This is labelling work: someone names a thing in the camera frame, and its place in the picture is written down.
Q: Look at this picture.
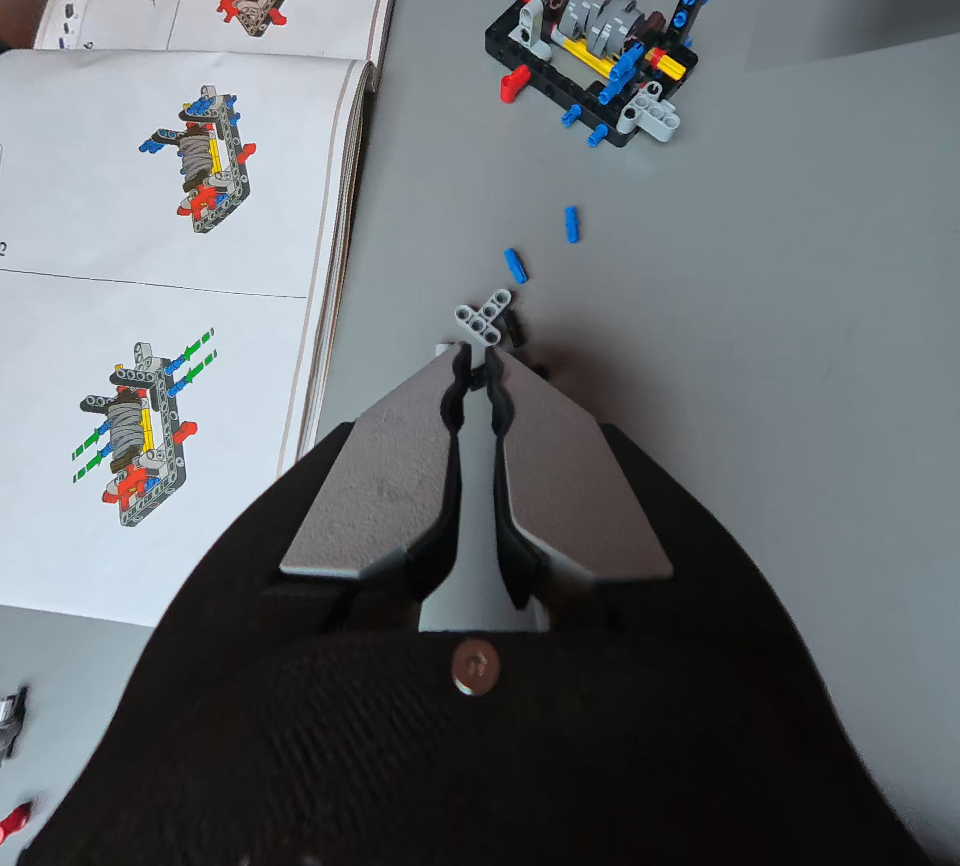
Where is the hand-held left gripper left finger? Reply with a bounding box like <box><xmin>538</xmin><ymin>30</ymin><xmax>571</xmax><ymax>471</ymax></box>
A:
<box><xmin>279</xmin><ymin>343</ymin><xmax>471</xmax><ymax>602</ymax></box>

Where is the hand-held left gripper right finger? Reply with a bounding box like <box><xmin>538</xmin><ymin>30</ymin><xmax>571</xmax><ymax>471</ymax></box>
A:
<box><xmin>484</xmin><ymin>344</ymin><xmax>675</xmax><ymax>610</ymax></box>

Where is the grey T-shaped lego beam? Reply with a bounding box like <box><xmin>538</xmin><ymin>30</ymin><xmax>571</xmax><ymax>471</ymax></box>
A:
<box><xmin>453</xmin><ymin>288</ymin><xmax>515</xmax><ymax>345</ymax></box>

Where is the pile of loose lego pieces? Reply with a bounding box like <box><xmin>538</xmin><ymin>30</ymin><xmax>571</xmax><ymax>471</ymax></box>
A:
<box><xmin>0</xmin><ymin>686</ymin><xmax>39</xmax><ymax>837</ymax></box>

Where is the white instruction booklet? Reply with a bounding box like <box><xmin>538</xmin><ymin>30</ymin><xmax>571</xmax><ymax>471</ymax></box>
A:
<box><xmin>0</xmin><ymin>0</ymin><xmax>414</xmax><ymax>627</ymax></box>

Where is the lego engine frame assembly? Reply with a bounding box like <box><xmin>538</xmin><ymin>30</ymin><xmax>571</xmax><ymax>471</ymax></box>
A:
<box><xmin>483</xmin><ymin>0</ymin><xmax>732</xmax><ymax>150</ymax></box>

